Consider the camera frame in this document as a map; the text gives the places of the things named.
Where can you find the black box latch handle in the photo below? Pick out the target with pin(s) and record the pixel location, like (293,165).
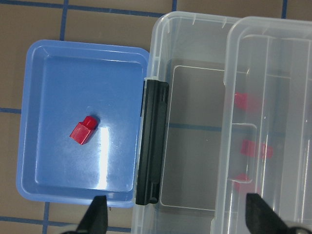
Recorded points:
(152,142)

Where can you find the red block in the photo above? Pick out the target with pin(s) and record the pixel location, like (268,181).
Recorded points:
(243,184)
(251,149)
(246,102)
(84,130)

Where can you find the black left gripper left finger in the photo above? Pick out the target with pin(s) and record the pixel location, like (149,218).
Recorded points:
(95,220)

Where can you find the blue plastic tray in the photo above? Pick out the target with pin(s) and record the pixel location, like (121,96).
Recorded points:
(63,83)

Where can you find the clear plastic storage box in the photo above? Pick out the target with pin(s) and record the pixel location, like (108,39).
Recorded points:
(188,52)

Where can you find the clear plastic box lid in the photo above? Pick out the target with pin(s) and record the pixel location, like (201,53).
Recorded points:
(272,60)

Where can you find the red block back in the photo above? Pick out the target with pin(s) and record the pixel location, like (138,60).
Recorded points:
(246,102)

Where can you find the red block front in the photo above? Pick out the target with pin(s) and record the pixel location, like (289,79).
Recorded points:
(243,184)

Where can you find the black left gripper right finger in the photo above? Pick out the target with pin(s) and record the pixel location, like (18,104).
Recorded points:
(261,219)

